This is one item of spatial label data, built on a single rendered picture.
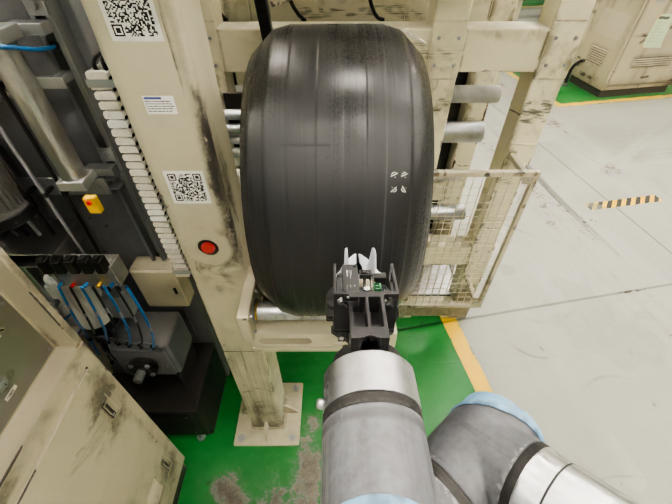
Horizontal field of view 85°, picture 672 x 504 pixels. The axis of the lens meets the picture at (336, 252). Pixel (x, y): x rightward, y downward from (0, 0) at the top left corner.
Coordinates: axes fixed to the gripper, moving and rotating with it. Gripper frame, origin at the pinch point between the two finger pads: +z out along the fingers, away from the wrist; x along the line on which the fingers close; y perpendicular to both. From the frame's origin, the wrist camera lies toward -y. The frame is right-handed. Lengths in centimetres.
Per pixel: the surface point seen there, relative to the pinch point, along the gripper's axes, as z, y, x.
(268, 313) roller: 18.4, -29.8, 19.1
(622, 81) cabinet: 389, -59, -311
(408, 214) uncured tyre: 3.6, 6.4, -7.4
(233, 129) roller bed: 62, -1, 32
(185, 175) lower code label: 21.5, 4.2, 31.3
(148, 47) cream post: 18.9, 25.7, 30.6
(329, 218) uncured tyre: 2.8, 6.2, 4.1
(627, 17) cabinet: 389, 0, -288
